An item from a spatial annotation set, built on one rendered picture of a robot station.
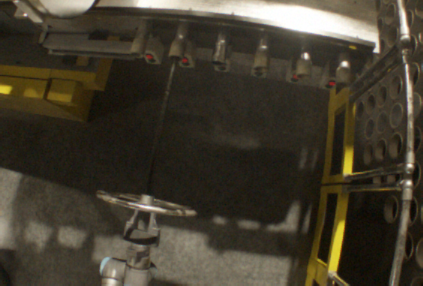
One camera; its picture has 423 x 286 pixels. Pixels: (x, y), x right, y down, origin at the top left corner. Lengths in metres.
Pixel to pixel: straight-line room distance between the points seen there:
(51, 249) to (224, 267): 1.30
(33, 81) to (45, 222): 1.08
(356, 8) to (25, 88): 1.81
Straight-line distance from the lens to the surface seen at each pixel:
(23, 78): 1.91
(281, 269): 2.02
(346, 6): 1.35
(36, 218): 2.43
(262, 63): 1.14
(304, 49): 1.21
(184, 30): 1.23
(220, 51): 1.16
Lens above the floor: 1.92
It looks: 79 degrees down
